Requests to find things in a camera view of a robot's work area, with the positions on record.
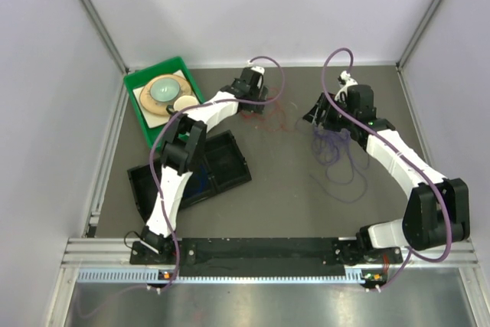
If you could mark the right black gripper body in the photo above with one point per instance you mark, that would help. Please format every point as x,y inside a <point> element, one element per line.
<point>345,120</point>

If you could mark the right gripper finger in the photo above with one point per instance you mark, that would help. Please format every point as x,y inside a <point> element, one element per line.
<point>327,118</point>
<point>309,117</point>

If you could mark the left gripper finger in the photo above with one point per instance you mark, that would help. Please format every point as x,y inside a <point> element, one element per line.
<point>264,94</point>
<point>252,109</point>

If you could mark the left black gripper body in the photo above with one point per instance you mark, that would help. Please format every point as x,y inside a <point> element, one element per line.
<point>255,93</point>

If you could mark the black two-compartment tray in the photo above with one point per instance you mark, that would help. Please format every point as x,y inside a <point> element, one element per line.
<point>222,168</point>

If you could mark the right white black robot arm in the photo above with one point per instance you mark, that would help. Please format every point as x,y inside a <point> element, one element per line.
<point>437,210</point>

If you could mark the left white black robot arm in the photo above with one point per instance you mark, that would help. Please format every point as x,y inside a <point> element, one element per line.
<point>183,148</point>

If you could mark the black mug with beige inside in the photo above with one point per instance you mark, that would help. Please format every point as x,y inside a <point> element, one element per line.
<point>181,103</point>

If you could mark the teal glass bowl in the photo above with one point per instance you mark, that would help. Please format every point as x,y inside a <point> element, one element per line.
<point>165,89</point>

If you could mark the wooden round plate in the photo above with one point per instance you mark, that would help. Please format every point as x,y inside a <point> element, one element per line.
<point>155,107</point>

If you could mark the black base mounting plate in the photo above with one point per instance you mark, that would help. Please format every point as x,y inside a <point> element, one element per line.
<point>314,256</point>

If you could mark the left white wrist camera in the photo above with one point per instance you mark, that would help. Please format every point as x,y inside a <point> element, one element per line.
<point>256,68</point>

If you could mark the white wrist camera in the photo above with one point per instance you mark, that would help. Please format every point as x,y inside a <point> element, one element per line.
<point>256,68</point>
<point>345,81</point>

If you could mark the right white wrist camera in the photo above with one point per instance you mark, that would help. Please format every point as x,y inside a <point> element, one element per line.
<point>345,81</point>

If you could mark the right aluminium corner post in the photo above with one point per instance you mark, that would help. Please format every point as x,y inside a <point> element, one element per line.
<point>420,30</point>

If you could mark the aluminium corner post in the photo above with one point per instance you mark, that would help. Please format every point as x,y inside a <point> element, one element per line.
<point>420,30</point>
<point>102,31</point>

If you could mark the left aluminium corner post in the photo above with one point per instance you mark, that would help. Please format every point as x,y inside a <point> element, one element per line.
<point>102,31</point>

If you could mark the aluminium frame rail front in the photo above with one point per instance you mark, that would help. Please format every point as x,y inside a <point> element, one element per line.
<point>112,252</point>

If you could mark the white slotted cable duct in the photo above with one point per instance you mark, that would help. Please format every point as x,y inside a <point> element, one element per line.
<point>161,277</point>

